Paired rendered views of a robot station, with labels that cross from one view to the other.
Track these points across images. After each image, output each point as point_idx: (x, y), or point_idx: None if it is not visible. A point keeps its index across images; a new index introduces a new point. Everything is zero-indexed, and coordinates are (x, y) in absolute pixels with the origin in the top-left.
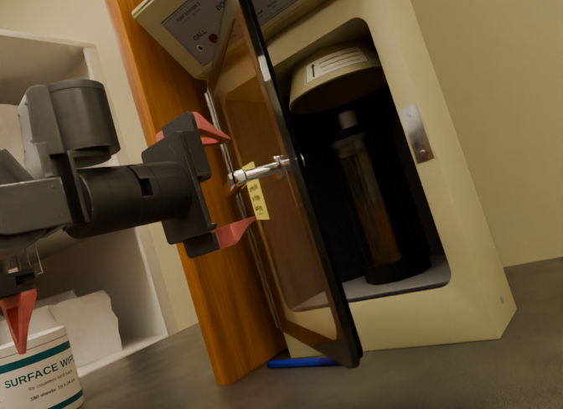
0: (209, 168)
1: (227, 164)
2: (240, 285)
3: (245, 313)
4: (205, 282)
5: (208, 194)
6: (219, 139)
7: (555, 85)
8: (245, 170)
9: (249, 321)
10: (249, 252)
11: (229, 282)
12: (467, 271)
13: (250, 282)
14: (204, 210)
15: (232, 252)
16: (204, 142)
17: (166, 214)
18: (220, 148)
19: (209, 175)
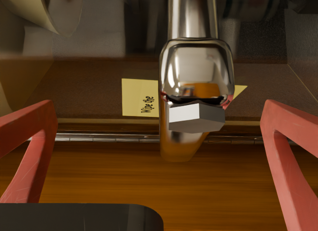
0: (113, 208)
1: (109, 139)
2: (265, 173)
3: (304, 177)
4: (261, 221)
5: (139, 177)
6: (34, 127)
7: None
8: (174, 39)
9: (314, 176)
10: (223, 148)
11: (261, 185)
12: None
13: (261, 158)
14: None
15: (221, 169)
16: (28, 172)
17: None
18: (84, 141)
19: (150, 226)
